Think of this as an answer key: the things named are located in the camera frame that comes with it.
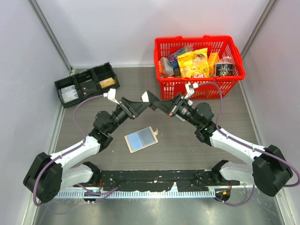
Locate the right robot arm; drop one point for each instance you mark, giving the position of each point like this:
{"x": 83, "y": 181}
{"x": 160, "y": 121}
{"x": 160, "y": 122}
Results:
{"x": 264, "y": 167}

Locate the red shopping basket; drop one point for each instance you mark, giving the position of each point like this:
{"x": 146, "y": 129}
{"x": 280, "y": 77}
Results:
{"x": 211, "y": 87}

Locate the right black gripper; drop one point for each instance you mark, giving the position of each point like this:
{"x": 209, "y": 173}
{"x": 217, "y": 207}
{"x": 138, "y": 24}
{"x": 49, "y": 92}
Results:
{"x": 170, "y": 107}

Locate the black mounting base plate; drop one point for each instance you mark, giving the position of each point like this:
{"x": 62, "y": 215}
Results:
{"x": 159, "y": 180}

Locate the black round can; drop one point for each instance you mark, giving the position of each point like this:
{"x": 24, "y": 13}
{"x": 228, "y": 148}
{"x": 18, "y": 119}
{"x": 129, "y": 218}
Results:
{"x": 223, "y": 69}

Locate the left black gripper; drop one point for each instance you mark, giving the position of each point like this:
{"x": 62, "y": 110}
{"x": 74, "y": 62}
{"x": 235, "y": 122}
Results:
{"x": 131, "y": 108}

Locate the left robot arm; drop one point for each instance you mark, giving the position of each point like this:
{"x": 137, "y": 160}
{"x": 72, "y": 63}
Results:
{"x": 48, "y": 174}

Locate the white cable duct strip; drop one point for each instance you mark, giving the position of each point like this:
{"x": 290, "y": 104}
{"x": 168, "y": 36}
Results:
{"x": 173, "y": 193}

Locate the grey wrapped snack pack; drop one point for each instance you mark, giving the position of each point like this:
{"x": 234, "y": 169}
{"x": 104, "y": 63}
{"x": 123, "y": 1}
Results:
{"x": 165, "y": 67}

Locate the orange snack box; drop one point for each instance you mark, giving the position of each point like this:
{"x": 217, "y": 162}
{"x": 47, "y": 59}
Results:
{"x": 213, "y": 59}

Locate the yellow chips bag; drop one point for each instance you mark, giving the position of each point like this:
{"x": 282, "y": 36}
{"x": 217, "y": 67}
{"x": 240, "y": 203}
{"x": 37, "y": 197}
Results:
{"x": 194, "y": 64}

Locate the white cards in tray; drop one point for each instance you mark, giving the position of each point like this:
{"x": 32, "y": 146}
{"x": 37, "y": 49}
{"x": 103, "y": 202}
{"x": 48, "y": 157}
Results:
{"x": 69, "y": 93}

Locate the blue snack packet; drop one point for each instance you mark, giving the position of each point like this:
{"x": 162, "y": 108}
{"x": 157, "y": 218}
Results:
{"x": 173, "y": 58}

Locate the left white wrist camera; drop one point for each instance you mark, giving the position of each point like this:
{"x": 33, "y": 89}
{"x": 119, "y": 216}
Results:
{"x": 110, "y": 95}

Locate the gold card in tray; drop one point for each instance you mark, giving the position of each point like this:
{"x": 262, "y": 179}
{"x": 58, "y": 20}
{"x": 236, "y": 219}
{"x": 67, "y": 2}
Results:
{"x": 107, "y": 82}

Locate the dark card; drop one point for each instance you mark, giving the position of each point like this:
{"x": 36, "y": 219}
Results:
{"x": 89, "y": 88}

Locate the beige card holder wallet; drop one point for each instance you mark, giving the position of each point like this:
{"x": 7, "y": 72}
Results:
{"x": 141, "y": 139}

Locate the black three-compartment tray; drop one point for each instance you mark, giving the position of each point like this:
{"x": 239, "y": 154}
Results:
{"x": 97, "y": 74}

